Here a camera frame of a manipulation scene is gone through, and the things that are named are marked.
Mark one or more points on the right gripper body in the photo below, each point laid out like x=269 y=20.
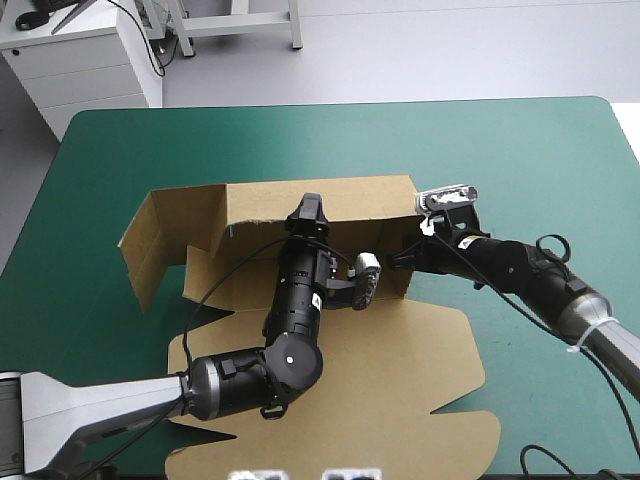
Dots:
x=457 y=255

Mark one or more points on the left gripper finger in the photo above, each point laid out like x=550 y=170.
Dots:
x=310 y=210

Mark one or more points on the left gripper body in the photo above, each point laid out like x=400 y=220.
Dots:
x=300 y=280

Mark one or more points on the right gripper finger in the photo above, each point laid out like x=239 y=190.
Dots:
x=412 y=257

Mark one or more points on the brown cardboard box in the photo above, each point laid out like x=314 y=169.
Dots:
x=400 y=360

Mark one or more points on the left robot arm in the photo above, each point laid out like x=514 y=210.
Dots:
x=125 y=400

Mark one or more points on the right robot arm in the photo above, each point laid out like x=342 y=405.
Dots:
x=550 y=285

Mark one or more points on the white drawer cabinet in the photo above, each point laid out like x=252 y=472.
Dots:
x=75 y=75

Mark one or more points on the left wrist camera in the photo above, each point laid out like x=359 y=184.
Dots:
x=367 y=267

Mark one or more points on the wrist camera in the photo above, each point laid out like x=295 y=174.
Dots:
x=367 y=267
x=447 y=197

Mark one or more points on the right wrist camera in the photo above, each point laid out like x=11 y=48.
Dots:
x=447 y=197

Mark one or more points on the grey metal frame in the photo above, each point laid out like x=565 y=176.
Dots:
x=240 y=22

